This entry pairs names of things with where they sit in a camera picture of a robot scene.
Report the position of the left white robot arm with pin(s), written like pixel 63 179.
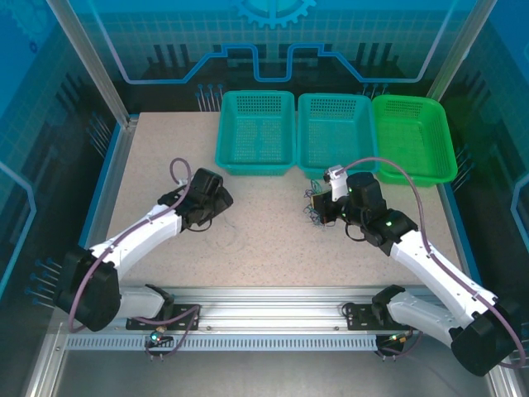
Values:
pixel 136 235

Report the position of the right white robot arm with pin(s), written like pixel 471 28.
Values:
pixel 438 269

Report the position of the teal plastic basket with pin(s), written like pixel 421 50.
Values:
pixel 254 136
pixel 336 132

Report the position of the green plastic basket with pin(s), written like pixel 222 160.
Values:
pixel 413 136

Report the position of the right base lit connector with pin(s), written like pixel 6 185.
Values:
pixel 398 339

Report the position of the base lit connector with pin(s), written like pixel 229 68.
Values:
pixel 157 336
pixel 398 339

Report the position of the left base lit connector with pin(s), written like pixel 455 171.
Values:
pixel 157 336

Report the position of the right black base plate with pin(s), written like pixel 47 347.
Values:
pixel 357 318

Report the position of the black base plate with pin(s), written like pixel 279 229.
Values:
pixel 357 318
pixel 186 316

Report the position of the aluminium mounting rail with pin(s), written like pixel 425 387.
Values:
pixel 268 306

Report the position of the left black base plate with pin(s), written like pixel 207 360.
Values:
pixel 186 316

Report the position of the aluminium frame post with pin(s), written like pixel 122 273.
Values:
pixel 97 70
pixel 452 49

